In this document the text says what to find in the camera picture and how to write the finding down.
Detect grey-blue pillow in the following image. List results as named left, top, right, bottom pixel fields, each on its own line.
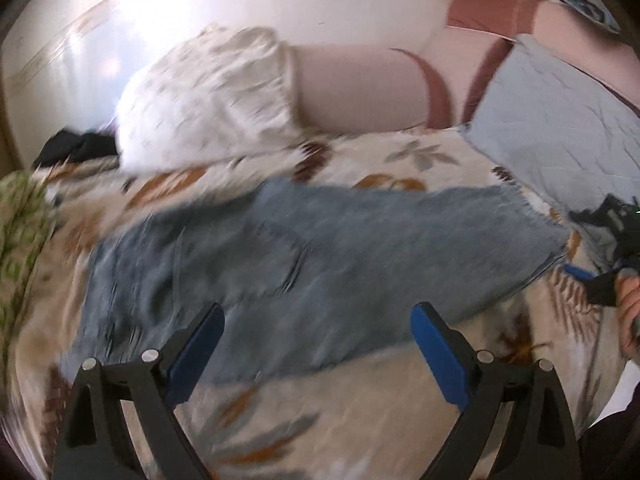
left=460, top=34, right=640, bottom=221

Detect person's right hand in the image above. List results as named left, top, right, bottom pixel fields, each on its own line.
left=614, top=267, right=640, bottom=358

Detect light blue denim pants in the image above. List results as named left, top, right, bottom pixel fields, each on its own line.
left=64, top=177, right=571, bottom=386

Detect pink padded headboard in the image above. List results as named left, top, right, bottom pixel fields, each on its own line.
left=292, top=0, right=640, bottom=133

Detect black cloth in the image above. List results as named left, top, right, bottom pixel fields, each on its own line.
left=32, top=130, right=121, bottom=170

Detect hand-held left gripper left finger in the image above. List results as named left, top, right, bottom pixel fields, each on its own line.
left=50, top=302, right=225, bottom=480

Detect blue round object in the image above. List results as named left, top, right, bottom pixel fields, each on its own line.
left=557, top=0, right=622, bottom=33

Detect cream leaf-print blanket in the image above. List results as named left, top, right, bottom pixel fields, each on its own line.
left=10, top=127, right=632, bottom=480

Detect white printed pillow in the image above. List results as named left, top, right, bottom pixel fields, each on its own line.
left=114, top=24, right=307, bottom=173

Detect green patterned cloth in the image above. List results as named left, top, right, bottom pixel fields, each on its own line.
left=0, top=170, right=60, bottom=361

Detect person's dark clothing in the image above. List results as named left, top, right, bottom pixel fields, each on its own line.
left=577, top=407, right=640, bottom=480

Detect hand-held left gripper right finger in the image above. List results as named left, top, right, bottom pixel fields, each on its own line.
left=409, top=302, right=585, bottom=480

